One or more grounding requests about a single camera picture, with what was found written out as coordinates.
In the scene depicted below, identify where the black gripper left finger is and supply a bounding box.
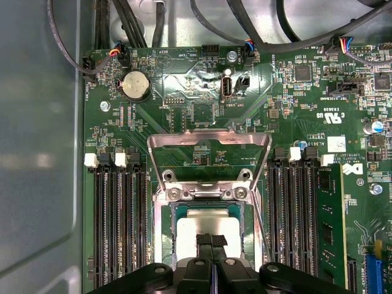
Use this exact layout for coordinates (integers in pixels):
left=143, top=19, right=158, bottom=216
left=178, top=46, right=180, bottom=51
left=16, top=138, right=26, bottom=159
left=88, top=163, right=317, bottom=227
left=88, top=233, right=214, bottom=294

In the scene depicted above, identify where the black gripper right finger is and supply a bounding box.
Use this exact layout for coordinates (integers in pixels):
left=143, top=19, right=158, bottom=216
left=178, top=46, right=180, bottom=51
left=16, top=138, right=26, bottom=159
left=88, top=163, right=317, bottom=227
left=212, top=234, right=349, bottom=294

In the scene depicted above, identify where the silver CPU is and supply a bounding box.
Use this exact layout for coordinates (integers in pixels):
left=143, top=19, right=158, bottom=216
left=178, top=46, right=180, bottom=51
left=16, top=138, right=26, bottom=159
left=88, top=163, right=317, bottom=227
left=170, top=203, right=246, bottom=267

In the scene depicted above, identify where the metal locking lever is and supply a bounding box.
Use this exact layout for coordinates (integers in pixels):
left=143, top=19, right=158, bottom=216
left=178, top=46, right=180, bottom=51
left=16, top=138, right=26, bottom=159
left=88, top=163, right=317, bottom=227
left=251, top=188, right=273, bottom=264

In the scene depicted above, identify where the metal socket cover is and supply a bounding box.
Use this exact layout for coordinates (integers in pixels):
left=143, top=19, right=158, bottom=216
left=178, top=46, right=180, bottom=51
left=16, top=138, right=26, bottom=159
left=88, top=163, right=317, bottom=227
left=146, top=128, right=273, bottom=198

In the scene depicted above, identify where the CPU socket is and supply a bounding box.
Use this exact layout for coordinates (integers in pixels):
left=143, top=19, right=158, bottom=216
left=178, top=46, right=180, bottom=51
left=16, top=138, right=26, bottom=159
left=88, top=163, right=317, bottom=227
left=151, top=182, right=266, bottom=270

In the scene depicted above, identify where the black RAM slot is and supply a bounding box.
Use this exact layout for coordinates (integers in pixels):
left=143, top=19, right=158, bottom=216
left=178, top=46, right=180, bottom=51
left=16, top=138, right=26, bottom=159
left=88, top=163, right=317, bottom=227
left=268, top=148, right=285, bottom=267
left=119, top=152, right=135, bottom=273
left=91, top=153, right=105, bottom=288
left=134, top=152, right=150, bottom=270
left=281, top=146, right=303, bottom=273
left=295, top=148, right=318, bottom=276
left=105, top=153, right=119, bottom=276

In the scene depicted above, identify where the blue expansion slot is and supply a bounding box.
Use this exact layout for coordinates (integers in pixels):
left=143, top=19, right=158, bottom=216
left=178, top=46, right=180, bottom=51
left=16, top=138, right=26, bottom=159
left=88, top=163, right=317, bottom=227
left=364, top=243, right=384, bottom=294

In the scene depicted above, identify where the green RAM stick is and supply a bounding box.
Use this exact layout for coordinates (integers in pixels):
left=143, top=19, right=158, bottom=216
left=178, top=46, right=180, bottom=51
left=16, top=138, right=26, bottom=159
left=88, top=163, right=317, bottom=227
left=317, top=164, right=349, bottom=288

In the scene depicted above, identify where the green motherboard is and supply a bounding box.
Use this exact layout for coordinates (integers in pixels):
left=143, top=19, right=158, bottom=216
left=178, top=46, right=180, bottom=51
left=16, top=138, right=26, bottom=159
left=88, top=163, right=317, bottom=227
left=82, top=45, right=392, bottom=294

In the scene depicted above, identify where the silver internal USB port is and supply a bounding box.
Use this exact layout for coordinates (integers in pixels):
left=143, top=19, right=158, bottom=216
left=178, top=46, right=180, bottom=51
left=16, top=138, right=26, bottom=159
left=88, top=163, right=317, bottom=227
left=220, top=67, right=234, bottom=104

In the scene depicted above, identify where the coin cell battery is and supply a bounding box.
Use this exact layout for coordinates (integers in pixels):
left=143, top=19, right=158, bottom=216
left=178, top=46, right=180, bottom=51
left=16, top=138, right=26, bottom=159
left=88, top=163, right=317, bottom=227
left=118, top=70, right=153, bottom=104

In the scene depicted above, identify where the black PC case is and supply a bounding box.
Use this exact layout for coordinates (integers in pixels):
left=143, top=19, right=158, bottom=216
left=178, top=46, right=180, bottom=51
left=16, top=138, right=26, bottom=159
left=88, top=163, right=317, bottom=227
left=0, top=0, right=392, bottom=294

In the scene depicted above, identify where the silver blue capacitor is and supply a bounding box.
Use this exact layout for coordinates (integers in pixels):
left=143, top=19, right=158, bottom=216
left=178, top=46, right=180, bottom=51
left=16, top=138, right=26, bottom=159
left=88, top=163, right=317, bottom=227
left=363, top=119, right=384, bottom=136

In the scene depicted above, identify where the thick black sleeved cable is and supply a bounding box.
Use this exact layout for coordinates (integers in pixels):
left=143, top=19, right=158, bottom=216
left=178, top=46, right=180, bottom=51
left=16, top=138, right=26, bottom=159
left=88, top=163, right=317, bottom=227
left=226, top=0, right=392, bottom=55

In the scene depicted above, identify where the thin dark fan wire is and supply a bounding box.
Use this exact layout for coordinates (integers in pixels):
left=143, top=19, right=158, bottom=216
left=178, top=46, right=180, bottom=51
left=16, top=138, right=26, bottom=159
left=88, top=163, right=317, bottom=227
left=46, top=0, right=123, bottom=81

